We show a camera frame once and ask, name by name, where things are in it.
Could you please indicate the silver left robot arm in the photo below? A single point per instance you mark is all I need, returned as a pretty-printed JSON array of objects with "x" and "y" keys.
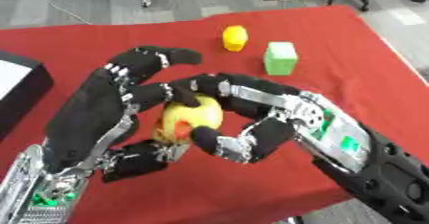
[{"x": 39, "y": 186}]

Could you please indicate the silver and black right robot arm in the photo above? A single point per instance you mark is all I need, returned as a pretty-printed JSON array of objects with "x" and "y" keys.
[{"x": 363, "y": 157}]

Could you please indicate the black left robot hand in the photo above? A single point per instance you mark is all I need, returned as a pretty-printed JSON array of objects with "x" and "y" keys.
[{"x": 89, "y": 106}]

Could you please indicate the yellow hexagonal block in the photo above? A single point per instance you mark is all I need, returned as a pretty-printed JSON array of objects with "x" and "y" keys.
[{"x": 235, "y": 38}]

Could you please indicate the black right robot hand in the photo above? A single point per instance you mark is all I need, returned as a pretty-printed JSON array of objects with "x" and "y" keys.
[{"x": 257, "y": 100}]

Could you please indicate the black box with white inside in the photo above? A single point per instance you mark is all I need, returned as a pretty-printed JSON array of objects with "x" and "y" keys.
[{"x": 19, "y": 87}]

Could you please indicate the green rectangular block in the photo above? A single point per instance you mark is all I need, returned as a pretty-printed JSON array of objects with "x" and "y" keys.
[{"x": 280, "y": 58}]

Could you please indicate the yellow toy apple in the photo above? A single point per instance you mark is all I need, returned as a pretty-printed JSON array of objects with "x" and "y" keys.
[{"x": 190, "y": 119}]

